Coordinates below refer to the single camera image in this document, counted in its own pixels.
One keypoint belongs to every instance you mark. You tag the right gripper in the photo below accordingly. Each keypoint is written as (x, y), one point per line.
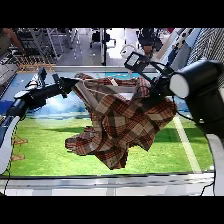
(159, 87)

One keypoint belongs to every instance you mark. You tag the person's forearm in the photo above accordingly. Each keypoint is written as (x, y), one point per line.
(12, 37)

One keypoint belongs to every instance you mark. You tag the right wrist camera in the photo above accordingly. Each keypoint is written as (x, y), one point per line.
(135, 61)

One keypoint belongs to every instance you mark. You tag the striped garment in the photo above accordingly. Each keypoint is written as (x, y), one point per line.
(208, 45)

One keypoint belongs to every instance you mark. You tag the checked shirt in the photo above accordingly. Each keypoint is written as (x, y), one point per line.
(126, 123)

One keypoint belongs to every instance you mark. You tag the brown clothes hanger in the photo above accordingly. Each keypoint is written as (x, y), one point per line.
(20, 141)
(18, 156)

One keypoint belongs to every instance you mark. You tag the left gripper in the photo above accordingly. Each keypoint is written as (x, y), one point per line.
(65, 85)

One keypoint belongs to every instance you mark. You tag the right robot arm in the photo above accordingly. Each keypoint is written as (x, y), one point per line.
(203, 90)

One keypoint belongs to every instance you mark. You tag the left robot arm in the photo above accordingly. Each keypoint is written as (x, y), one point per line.
(31, 97)

